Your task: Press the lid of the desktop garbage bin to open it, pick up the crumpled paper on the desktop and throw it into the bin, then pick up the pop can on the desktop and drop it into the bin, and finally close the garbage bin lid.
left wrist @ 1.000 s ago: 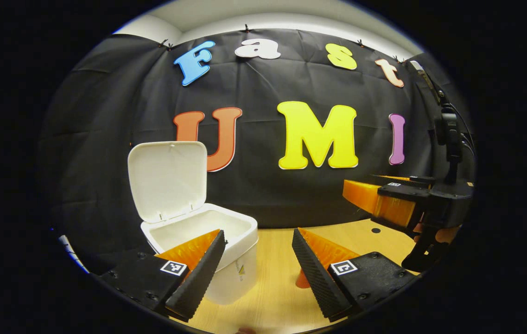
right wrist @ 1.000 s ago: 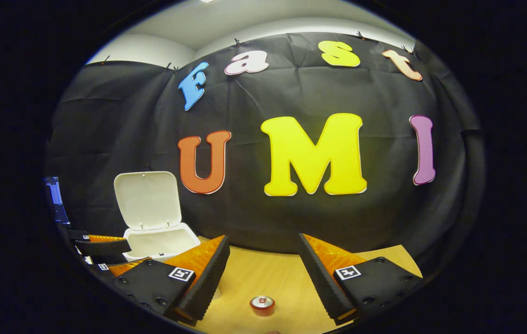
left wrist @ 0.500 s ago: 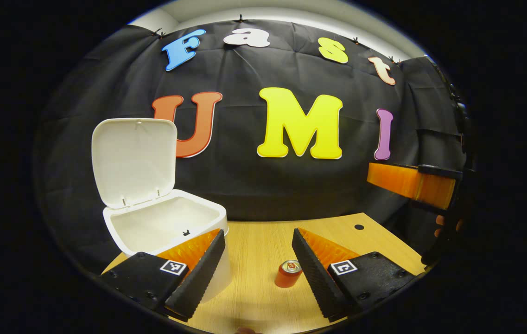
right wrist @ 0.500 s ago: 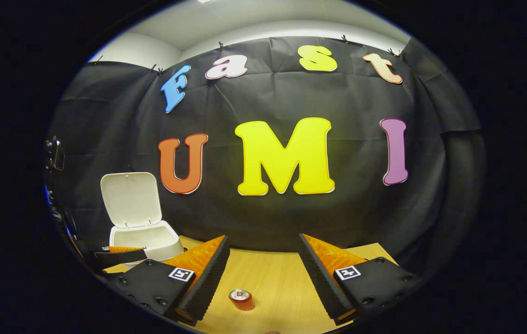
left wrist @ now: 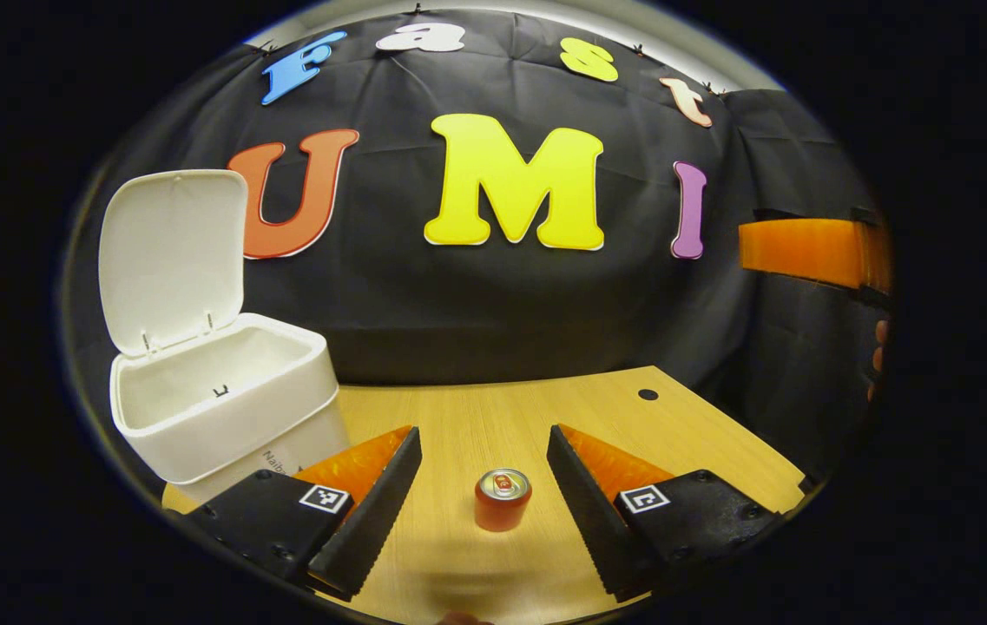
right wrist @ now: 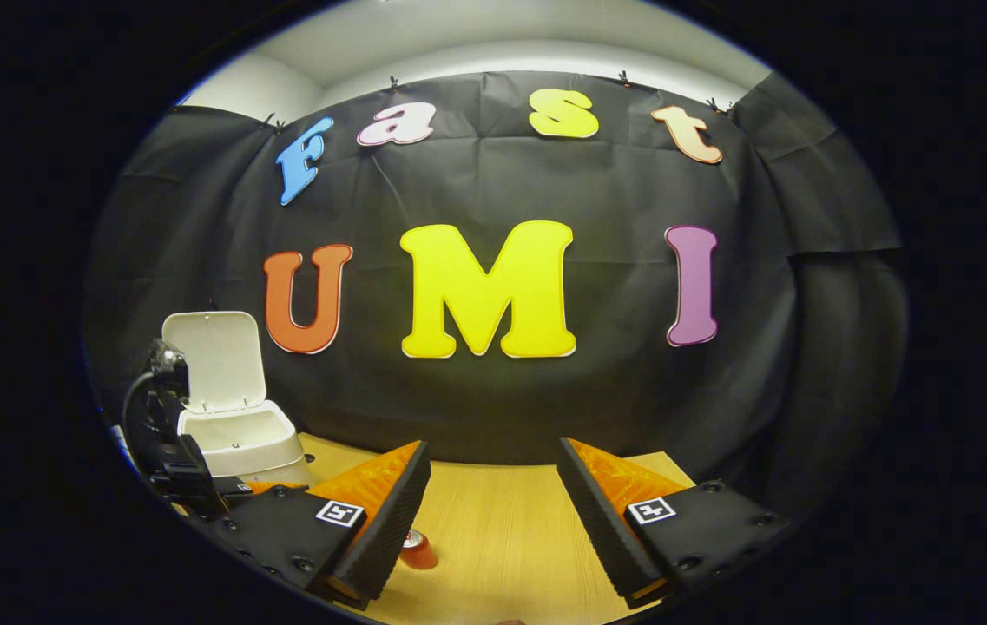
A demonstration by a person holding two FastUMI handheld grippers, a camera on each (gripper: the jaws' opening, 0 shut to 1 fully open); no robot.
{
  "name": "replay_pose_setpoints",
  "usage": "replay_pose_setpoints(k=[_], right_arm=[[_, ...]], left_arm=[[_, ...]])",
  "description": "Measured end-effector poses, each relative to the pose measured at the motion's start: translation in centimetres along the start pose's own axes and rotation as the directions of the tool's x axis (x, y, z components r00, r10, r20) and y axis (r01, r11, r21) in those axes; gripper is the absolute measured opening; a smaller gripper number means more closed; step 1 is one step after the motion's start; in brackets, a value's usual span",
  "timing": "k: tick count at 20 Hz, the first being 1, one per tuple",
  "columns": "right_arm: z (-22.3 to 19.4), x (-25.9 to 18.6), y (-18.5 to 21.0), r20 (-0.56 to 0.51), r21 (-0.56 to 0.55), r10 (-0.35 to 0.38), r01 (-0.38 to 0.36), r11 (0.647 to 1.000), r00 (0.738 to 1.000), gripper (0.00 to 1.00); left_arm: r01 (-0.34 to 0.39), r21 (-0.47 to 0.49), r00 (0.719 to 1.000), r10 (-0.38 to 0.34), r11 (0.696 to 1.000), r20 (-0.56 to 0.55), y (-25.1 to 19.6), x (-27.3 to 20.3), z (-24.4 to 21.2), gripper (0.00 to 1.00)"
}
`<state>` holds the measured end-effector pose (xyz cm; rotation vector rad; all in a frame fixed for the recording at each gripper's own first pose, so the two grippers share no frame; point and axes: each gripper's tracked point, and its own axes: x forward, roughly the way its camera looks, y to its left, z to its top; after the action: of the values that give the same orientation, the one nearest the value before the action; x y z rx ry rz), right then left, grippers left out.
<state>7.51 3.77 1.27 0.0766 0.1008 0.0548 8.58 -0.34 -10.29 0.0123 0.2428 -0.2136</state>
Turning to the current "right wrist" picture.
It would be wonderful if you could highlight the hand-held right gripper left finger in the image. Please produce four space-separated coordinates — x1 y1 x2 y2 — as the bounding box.
198 440 431 610

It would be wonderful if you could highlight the wooden desktop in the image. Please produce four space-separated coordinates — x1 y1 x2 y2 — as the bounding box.
172 432 698 625

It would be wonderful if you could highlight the white desktop garbage bin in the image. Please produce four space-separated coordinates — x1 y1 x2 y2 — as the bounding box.
161 311 313 487

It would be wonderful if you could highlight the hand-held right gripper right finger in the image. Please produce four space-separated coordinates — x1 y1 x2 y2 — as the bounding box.
556 437 799 609

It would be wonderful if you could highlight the red pop can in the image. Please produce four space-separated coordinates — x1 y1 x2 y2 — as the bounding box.
399 530 439 571

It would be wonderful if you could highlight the black backdrop cloth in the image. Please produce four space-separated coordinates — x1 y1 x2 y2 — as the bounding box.
81 69 911 522

